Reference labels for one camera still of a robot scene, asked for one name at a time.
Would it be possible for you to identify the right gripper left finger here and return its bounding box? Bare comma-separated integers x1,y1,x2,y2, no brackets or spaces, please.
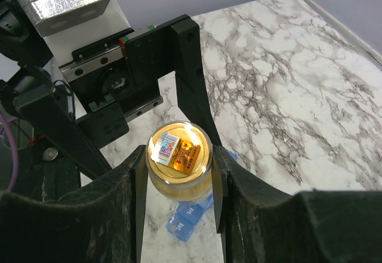
1,145,147,262

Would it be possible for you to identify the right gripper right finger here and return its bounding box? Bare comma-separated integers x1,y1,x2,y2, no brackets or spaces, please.
212,146,381,262

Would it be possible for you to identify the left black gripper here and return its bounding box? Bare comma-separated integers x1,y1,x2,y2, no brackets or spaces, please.
13,15,221,180

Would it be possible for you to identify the blue weekly pill organizer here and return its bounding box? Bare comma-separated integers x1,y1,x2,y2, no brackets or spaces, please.
165,148,239,242

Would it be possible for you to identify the small amber pill bottle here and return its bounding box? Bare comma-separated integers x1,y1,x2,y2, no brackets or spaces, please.
146,121,212,203

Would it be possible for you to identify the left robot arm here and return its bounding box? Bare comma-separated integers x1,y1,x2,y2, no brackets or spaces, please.
1,0,220,203

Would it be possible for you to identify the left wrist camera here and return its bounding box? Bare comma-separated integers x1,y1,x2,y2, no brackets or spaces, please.
16,0,130,65

